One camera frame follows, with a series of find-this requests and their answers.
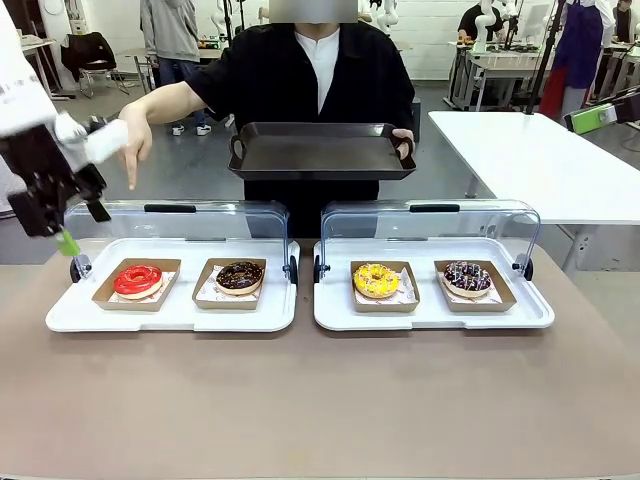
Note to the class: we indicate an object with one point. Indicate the grey background workbench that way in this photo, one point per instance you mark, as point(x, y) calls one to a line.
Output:
point(500, 65)

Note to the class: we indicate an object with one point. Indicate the yellow sprinkled donut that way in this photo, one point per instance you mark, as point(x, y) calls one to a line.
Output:
point(376, 281)

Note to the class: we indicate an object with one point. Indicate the red glazed donut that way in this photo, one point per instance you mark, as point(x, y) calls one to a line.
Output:
point(137, 282)
point(105, 299)

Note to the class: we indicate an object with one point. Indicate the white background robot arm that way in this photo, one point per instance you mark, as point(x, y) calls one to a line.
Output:
point(485, 25)

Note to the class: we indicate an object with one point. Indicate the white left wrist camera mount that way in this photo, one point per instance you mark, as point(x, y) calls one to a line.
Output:
point(102, 140)

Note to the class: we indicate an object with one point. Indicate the white display tray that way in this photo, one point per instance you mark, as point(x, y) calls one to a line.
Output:
point(175, 320)
point(430, 320)

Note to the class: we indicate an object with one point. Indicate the dark brown serving tray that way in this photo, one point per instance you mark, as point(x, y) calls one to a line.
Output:
point(320, 150)

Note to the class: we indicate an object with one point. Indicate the clear hinged display lid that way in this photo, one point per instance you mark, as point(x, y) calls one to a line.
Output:
point(225, 225)
point(380, 225)

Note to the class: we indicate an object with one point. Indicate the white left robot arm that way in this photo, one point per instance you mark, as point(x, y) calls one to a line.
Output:
point(20, 75)

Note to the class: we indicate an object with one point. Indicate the bystander in purple apron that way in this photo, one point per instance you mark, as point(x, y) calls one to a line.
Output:
point(580, 45)

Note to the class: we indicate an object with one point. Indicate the chocolate donut purple sprinkles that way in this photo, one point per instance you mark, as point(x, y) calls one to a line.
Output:
point(467, 278)

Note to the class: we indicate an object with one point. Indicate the yellow glazed donut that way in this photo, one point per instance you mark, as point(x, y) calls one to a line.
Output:
point(412, 302)

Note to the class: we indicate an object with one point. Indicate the seated bystander in black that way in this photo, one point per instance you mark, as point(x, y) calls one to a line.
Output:
point(472, 22)

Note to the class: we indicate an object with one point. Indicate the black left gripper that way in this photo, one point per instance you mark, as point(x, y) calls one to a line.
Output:
point(40, 175)

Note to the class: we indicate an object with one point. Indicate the black tripod pole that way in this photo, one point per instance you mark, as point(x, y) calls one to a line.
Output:
point(547, 55)

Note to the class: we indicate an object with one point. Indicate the person's right hand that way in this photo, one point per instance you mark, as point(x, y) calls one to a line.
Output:
point(136, 135)

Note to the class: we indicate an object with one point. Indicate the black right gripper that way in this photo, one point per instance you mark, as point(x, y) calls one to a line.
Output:
point(630, 107)

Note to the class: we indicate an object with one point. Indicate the white side table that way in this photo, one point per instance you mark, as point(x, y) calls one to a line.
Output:
point(525, 160)

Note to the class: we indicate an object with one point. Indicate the bystander in grey hoodie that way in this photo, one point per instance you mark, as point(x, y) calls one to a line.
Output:
point(172, 35)

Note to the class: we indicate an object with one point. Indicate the person's right forearm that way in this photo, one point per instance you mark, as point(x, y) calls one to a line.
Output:
point(172, 102)

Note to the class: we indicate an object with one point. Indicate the chocolate donut with nuts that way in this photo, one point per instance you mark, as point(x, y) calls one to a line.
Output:
point(240, 277)

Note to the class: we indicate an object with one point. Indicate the chocolate glazed donut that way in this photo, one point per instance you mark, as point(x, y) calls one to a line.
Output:
point(202, 299)

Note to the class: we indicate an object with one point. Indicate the person's left hand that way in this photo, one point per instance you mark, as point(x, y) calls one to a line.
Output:
point(402, 136)

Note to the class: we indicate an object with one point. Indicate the chocolate sprinkled donut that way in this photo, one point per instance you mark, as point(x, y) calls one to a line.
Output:
point(505, 300)

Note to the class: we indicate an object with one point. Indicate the person's black shirt torso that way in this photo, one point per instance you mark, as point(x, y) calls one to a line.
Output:
point(280, 75)

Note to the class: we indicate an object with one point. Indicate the chair with black jacket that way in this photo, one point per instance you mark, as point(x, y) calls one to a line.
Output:
point(87, 52)

